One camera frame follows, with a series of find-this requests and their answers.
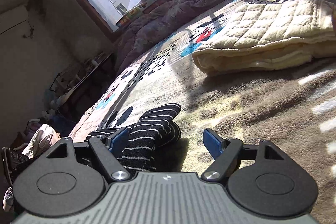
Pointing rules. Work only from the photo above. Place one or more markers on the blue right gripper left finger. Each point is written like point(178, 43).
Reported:
point(115, 139)

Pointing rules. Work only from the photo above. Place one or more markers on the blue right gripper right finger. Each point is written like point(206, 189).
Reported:
point(216, 145)

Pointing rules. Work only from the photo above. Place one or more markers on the navy white striped shirt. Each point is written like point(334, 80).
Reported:
point(155, 129)

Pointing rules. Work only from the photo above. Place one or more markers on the stack of folded clothes left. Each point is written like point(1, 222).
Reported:
point(44, 137)

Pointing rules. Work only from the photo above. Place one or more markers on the Mickey Mouse fleece blanket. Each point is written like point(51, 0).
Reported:
point(293, 107)

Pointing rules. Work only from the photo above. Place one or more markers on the folded cream quilted blanket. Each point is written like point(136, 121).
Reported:
point(267, 37)

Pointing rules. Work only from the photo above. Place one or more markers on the purple crumpled comforter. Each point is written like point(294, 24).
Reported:
point(162, 19)

